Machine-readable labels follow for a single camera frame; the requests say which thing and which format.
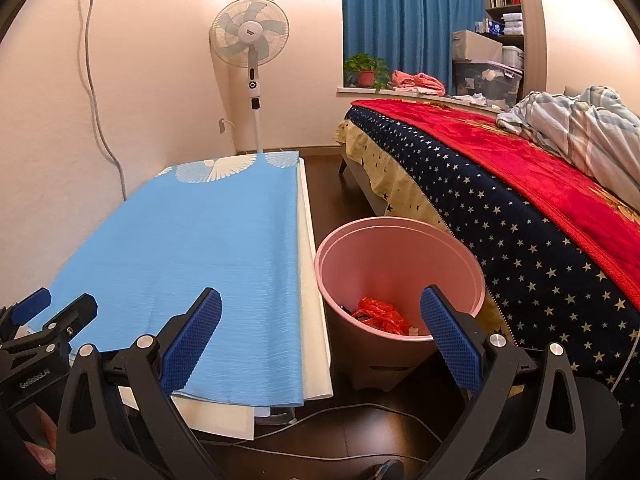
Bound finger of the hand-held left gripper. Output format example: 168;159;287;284
11;287;53;327
27;293;99;347

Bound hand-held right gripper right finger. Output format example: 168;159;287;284
420;285;588;480

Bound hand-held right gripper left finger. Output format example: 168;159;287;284
55;287;223;480

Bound orange plastic bag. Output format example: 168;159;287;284
351;296;409;334

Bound pink bin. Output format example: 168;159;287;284
315;216;485;392

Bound blue tablecloth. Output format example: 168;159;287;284
25;152;306;408

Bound bed with starry cover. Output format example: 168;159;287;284
334;102;640;396

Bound red blanket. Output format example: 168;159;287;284
350;99;640;306

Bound plaid duvet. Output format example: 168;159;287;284
496;86;640;193

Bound pink clothes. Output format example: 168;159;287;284
390;70;447;96

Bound clear storage box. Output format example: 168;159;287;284
452;59;523;107

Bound white window sill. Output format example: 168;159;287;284
335;85;401;97

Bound potted green plant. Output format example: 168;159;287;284
344;53;391;93

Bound grey box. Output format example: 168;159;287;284
451;30;503;63

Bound white standing fan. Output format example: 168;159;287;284
209;0;291;155

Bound blue curtain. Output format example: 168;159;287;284
341;0;488;96

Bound wooden bookshelf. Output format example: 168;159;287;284
482;0;546;101

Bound white floor cable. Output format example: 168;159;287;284
255;402;445;444
200;439;432;462

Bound grey bed frame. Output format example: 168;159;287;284
339;157;396;221

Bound grey wall cable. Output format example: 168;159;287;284
77;0;126;202

